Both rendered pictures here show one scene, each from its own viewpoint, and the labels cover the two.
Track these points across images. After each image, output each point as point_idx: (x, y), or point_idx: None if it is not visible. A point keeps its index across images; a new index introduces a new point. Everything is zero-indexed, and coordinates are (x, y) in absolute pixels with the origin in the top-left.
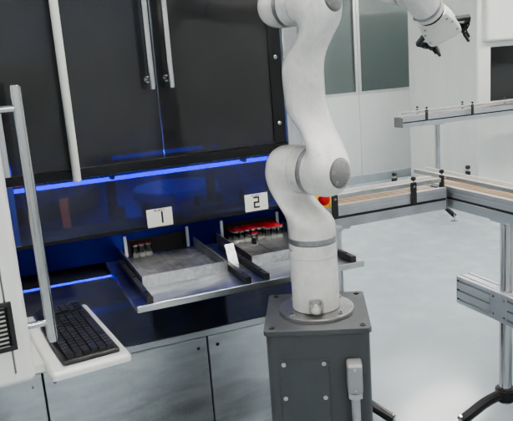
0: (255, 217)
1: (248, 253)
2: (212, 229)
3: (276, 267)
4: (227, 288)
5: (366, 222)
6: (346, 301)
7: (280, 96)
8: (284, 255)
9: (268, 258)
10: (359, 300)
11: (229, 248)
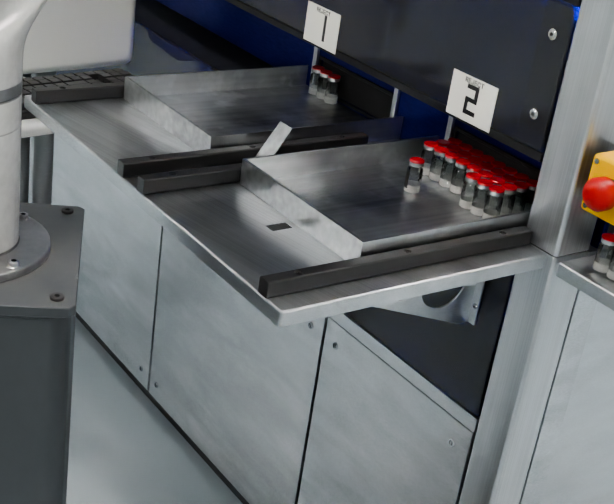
0: (515, 153)
1: (263, 156)
2: (436, 123)
3: (231, 205)
4: (98, 158)
5: None
6: None
7: None
8: (286, 203)
9: (263, 187)
10: (5, 298)
11: (279, 133)
